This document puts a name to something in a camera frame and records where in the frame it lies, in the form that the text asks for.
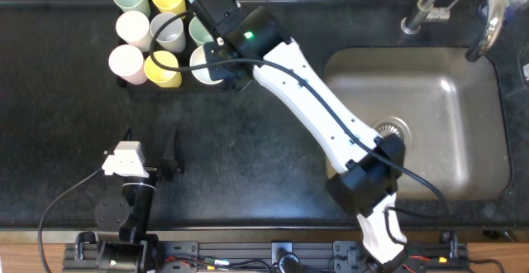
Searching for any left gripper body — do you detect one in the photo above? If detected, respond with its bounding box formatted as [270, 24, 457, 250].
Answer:
[145, 165, 164, 182]

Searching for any white cup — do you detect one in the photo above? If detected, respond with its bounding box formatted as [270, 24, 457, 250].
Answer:
[188, 45, 226, 86]

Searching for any black tray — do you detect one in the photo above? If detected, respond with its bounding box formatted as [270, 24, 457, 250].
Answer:
[115, 0, 235, 94]

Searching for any pink cup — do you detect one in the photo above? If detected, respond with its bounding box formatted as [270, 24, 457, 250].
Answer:
[107, 44, 149, 86]
[115, 10, 153, 53]

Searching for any grey cup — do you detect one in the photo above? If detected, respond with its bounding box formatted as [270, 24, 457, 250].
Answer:
[149, 12, 188, 54]

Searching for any steel sink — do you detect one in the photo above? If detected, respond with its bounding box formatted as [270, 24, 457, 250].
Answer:
[322, 46, 514, 202]

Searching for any steel tap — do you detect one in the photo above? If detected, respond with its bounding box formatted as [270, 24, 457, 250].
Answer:
[399, 0, 529, 64]

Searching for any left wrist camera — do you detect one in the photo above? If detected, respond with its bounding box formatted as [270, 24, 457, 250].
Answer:
[101, 140, 150, 179]

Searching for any black cable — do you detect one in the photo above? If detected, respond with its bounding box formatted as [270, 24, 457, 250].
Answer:
[37, 167, 104, 273]
[147, 11, 452, 247]

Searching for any mounting rail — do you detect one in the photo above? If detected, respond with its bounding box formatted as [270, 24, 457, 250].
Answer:
[61, 230, 508, 273]

